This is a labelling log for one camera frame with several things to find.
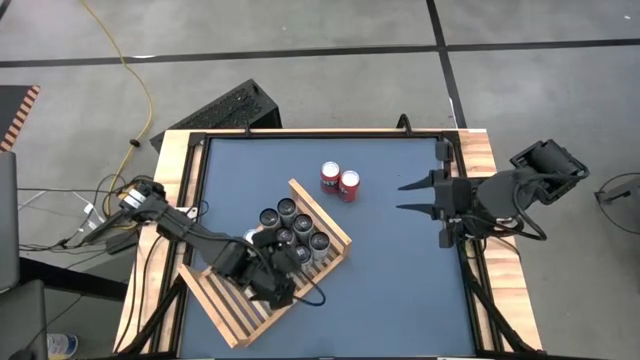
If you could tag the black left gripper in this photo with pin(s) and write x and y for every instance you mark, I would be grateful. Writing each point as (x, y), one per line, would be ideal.
(260, 270)

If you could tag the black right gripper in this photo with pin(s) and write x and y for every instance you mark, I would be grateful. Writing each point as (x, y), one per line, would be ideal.
(455, 197)

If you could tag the Celsius Tropical Vibe can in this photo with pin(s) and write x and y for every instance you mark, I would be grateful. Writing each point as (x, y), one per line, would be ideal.
(286, 234)
(269, 216)

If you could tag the Red Bull can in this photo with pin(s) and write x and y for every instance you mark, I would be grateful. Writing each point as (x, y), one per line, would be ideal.
(249, 234)

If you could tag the red Fanta can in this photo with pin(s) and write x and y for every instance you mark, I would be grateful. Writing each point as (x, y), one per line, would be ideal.
(330, 175)
(349, 184)

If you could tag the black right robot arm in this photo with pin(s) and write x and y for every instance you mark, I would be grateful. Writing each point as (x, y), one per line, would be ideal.
(500, 200)

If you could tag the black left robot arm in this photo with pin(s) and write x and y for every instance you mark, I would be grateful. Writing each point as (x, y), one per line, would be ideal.
(185, 230)

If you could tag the bamboo slatted shelf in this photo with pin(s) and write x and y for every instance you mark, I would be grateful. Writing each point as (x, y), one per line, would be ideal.
(320, 211)

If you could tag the black power brick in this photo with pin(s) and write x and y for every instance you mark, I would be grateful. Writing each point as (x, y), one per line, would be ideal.
(121, 242)

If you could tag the white blue package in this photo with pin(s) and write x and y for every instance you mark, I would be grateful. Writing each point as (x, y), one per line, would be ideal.
(62, 346)

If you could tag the grey equipment case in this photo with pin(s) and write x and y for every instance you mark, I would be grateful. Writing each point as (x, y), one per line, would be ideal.
(9, 220)

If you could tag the black mat with striped edge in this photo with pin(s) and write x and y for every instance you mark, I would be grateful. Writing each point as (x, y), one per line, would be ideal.
(10, 110)

